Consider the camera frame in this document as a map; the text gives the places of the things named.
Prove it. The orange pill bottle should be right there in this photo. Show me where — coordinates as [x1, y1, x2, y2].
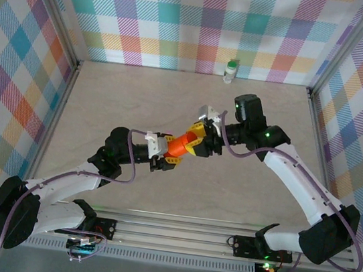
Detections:
[164, 128, 204, 162]

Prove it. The white vitamin bottle green cap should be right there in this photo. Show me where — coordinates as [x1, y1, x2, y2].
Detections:
[222, 59, 239, 85]

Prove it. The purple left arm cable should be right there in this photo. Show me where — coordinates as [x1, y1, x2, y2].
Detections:
[0, 113, 151, 270]

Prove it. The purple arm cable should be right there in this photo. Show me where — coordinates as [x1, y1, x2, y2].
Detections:
[199, 111, 363, 272]
[0, 113, 151, 270]

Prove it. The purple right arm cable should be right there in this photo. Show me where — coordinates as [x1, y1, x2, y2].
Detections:
[199, 111, 363, 272]

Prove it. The aluminium mounting rail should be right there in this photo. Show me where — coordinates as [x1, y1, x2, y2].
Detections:
[0, 186, 362, 272]

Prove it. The aluminium side rail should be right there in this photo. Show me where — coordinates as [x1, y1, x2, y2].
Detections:
[15, 53, 85, 211]
[291, 88, 351, 212]

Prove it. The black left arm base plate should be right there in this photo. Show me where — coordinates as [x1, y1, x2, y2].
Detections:
[91, 216, 119, 242]

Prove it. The grey slotted cable duct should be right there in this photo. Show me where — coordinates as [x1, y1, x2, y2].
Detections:
[25, 234, 258, 272]

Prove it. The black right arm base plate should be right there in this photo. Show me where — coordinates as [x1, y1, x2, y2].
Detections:
[230, 233, 295, 265]

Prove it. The aluminium corner post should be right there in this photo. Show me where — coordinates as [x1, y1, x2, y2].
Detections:
[9, 0, 94, 71]
[308, 0, 363, 101]

